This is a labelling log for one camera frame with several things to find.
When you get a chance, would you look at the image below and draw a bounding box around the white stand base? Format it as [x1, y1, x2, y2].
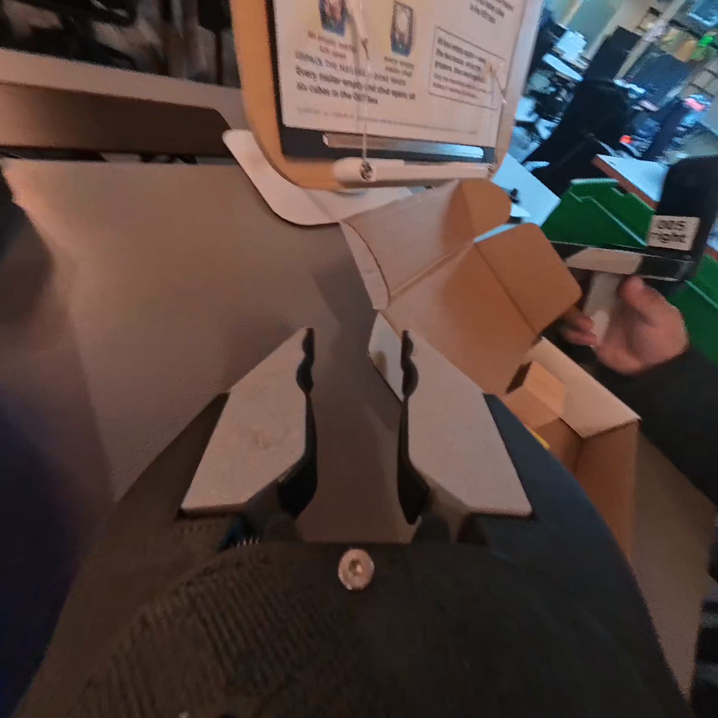
[221, 129, 506, 228]

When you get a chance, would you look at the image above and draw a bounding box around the black office chair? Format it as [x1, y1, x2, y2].
[552, 79, 632, 186]

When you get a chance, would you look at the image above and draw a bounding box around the person's right hand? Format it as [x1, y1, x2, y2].
[561, 277, 691, 375]

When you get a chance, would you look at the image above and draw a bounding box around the person's right forearm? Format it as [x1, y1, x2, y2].
[592, 337, 718, 494]

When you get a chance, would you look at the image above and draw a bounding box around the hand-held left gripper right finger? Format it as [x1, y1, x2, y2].
[397, 330, 534, 534]

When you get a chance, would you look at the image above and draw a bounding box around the white desk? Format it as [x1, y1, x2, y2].
[494, 151, 562, 225]

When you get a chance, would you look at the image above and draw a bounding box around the green plastic bin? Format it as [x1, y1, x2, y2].
[541, 178, 718, 351]

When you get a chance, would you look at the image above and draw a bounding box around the printed instruction sheet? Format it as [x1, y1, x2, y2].
[272, 0, 529, 148]

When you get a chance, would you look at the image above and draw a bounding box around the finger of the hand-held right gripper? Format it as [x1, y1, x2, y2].
[550, 240, 654, 277]

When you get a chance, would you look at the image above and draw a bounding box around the wooden edged desk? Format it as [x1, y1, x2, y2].
[592, 151, 674, 209]

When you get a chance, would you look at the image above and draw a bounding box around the white cardboard mailer box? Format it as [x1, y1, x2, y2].
[341, 179, 641, 556]

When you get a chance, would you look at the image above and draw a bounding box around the wooden instruction board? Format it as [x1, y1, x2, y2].
[230, 0, 544, 191]

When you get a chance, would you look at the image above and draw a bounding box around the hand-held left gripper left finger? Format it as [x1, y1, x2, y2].
[179, 328, 319, 519]

